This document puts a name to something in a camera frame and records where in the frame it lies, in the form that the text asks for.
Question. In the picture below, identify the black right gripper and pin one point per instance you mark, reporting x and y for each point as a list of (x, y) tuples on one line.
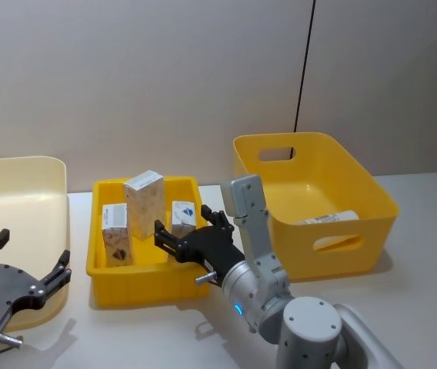
[(211, 250)]

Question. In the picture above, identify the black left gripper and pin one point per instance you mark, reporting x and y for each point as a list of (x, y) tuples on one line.
[(3, 288)]

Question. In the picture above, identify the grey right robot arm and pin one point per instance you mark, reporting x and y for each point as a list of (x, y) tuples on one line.
[(307, 319)]

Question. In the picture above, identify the small white carton blue print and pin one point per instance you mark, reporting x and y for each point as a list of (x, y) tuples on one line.
[(183, 217)]

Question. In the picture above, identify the tall white patterned carton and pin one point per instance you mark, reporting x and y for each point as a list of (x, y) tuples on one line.
[(145, 207)]

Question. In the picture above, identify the cream plastic bin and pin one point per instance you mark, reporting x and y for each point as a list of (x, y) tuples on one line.
[(18, 192)]

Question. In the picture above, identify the shallow yellow plastic tray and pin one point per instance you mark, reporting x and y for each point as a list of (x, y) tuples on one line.
[(145, 284)]

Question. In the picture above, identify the white carton with brown print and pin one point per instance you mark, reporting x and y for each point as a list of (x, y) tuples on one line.
[(116, 238)]

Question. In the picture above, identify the flat white carton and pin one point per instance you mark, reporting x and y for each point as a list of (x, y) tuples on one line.
[(330, 218)]

